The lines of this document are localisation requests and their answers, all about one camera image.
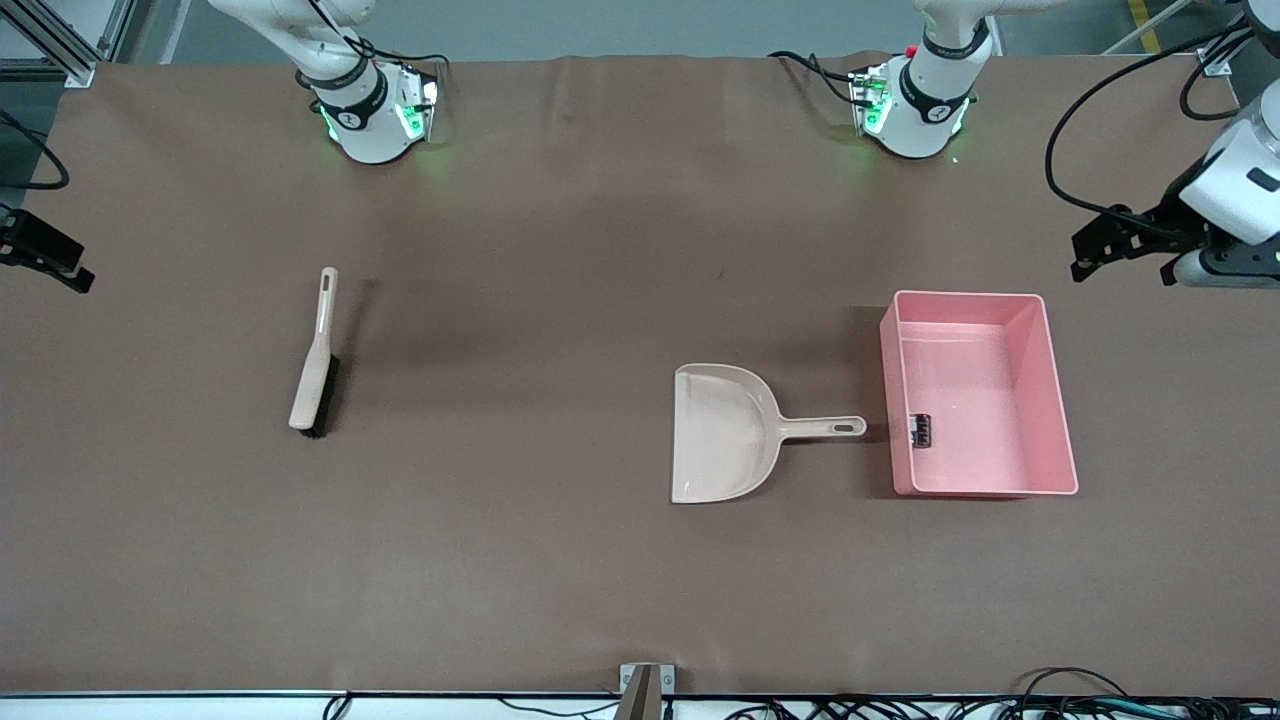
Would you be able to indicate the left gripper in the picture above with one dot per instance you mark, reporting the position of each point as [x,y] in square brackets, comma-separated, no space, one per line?
[1160,223]

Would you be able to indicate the hand brush black bristles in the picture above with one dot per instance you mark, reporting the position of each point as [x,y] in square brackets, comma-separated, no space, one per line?
[312,380]

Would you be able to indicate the small black electronic part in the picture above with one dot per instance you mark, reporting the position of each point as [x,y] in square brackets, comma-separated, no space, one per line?
[921,432]

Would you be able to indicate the arm base panel green light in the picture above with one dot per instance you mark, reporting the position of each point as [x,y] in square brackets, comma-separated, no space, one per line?
[412,115]
[872,105]

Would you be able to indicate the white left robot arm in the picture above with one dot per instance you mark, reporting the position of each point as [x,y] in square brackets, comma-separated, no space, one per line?
[925,110]

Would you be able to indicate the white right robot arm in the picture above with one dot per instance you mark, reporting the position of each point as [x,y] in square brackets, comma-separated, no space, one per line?
[365,120]

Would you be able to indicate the pink plastic bin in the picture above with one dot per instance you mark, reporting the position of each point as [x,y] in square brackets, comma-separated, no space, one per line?
[990,400]

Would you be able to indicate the brown table mat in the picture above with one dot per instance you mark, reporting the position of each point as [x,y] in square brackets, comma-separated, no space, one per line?
[500,560]

